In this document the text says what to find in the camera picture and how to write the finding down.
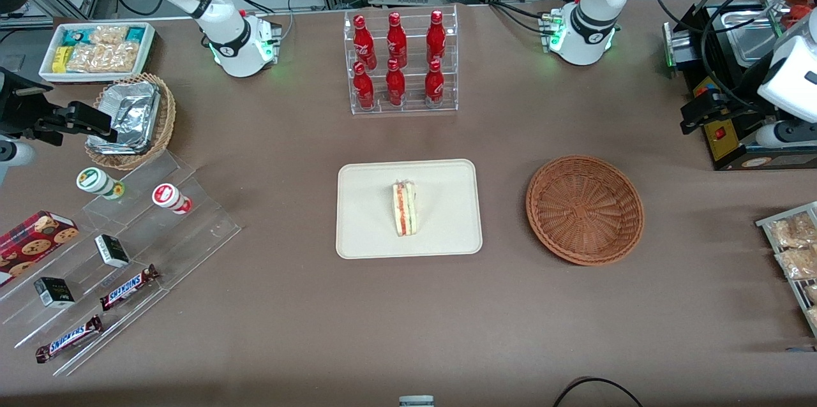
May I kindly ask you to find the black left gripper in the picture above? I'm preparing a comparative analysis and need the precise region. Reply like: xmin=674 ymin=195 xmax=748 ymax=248
xmin=680 ymin=89 xmax=776 ymax=135

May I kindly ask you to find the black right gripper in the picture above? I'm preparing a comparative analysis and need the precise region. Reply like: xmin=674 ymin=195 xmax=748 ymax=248
xmin=0 ymin=100 xmax=119 ymax=143

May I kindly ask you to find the triangle sandwich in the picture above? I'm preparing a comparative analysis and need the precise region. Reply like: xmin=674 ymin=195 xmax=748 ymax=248
xmin=392 ymin=181 xmax=418 ymax=237

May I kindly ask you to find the light wicker basket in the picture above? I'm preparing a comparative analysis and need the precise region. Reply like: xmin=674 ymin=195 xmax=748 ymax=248
xmin=85 ymin=73 xmax=176 ymax=170

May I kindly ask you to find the tray of wrapped pastries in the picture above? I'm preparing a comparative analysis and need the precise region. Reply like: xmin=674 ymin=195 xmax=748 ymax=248
xmin=755 ymin=202 xmax=817 ymax=339

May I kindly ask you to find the brown round wicker basket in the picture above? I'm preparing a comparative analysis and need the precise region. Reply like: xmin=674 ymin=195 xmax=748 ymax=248
xmin=526 ymin=155 xmax=645 ymax=266

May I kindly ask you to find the cream rectangular plastic tray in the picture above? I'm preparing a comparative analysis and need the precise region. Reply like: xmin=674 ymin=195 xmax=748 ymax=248
xmin=336 ymin=159 xmax=483 ymax=260

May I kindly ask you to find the stack of aluminium foil trays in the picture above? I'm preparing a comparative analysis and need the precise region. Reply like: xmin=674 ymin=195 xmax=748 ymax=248
xmin=87 ymin=82 xmax=160 ymax=154

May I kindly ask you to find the green lid sunflower cup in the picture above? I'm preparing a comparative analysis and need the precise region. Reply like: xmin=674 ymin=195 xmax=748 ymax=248
xmin=77 ymin=167 xmax=125 ymax=201

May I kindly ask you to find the white snack bin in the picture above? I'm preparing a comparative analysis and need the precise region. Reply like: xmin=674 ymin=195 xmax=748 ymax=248
xmin=38 ymin=22 xmax=157 ymax=85

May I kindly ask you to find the black countertop appliance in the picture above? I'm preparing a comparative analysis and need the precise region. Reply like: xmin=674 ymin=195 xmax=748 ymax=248
xmin=664 ymin=2 xmax=817 ymax=172

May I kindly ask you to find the red lid yogurt cup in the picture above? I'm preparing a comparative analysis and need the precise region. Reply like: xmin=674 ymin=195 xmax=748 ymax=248
xmin=152 ymin=183 xmax=192 ymax=215

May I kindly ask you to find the red plaid cookie box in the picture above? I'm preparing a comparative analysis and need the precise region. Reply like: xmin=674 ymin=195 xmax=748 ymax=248
xmin=0 ymin=211 xmax=80 ymax=286

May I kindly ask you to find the small black carton box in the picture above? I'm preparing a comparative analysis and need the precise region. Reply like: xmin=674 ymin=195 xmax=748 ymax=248
xmin=34 ymin=277 xmax=75 ymax=309
xmin=94 ymin=234 xmax=130 ymax=268

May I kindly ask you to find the clear acrylic stepped display stand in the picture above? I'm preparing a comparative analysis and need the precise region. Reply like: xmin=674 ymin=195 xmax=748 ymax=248
xmin=0 ymin=151 xmax=242 ymax=377

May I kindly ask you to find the Snickers chocolate bar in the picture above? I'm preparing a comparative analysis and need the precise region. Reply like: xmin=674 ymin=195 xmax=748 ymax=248
xmin=35 ymin=314 xmax=104 ymax=364
xmin=100 ymin=265 xmax=160 ymax=312

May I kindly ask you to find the red cola bottle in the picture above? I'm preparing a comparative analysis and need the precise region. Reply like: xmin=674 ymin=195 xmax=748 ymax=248
xmin=352 ymin=14 xmax=377 ymax=71
xmin=353 ymin=61 xmax=375 ymax=110
xmin=424 ymin=59 xmax=445 ymax=108
xmin=386 ymin=58 xmax=407 ymax=107
xmin=386 ymin=11 xmax=408 ymax=68
xmin=426 ymin=10 xmax=447 ymax=65

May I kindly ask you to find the clear acrylic bottle rack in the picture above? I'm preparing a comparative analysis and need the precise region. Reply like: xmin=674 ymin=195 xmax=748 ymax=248
xmin=343 ymin=5 xmax=459 ymax=115

